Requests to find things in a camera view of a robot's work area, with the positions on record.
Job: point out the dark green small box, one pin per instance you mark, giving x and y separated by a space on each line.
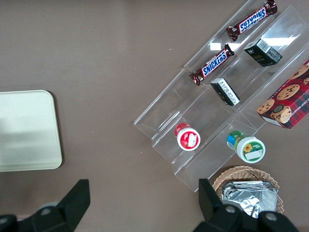
225 93
262 53

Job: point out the small light wicker basket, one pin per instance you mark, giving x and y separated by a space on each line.
241 172

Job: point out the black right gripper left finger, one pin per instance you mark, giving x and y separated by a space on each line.
60 210

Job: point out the Snickers chocolate bar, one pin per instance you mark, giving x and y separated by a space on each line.
252 20
213 64

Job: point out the silver foil snack packet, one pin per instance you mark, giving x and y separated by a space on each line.
251 195

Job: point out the green sunflower lidded jar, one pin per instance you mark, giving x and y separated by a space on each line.
249 148

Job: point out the red lidded small jar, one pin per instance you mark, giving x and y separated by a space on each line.
188 139

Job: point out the clear acrylic tiered shelf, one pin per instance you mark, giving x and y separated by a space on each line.
173 96

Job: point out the cream plastic tray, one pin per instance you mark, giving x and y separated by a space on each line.
26 130

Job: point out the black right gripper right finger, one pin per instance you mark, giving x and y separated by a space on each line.
224 217

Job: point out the red tartan cookie box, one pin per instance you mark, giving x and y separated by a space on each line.
287 101

